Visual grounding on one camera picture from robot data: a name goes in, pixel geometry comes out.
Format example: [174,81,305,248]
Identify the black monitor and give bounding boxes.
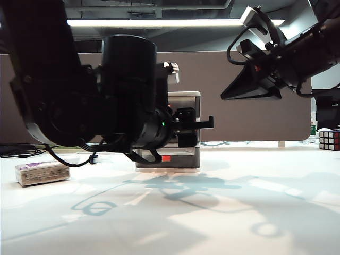
[312,89,340,131]

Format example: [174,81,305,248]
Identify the long ceiling light strip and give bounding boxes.
[66,18,285,27]

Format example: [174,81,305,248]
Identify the smoky drawer above cabinet base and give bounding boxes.
[135,147,200,169]

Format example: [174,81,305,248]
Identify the black right camera cable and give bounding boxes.
[227,23,257,66]

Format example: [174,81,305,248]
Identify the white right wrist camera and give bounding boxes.
[240,6,269,37]

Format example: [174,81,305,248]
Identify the black cable bundle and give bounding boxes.
[0,143,54,158]

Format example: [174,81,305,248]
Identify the black right gripper loop cable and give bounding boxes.
[296,76,340,98]

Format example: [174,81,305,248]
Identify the white three-drawer cabinet frame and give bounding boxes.
[135,91,201,173]

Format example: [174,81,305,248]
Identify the teal cable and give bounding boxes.
[201,141,231,147]

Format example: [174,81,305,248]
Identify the napkin pack with purple print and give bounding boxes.
[15,161,70,188]

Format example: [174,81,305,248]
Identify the rubik's cube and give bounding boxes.
[318,129,340,151]

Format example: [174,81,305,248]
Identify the smoky drawer with plain front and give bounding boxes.
[167,97,200,118]

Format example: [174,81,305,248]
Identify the smoky drawer with wavy line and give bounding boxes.
[168,121,201,145]

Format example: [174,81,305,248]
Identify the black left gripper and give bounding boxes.
[169,107,215,148]

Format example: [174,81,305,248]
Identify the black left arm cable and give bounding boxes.
[45,143,94,168]

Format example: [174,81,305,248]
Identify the brown desk partition panel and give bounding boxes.
[0,50,312,146]

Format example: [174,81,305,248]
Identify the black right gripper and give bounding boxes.
[220,23,333,101]

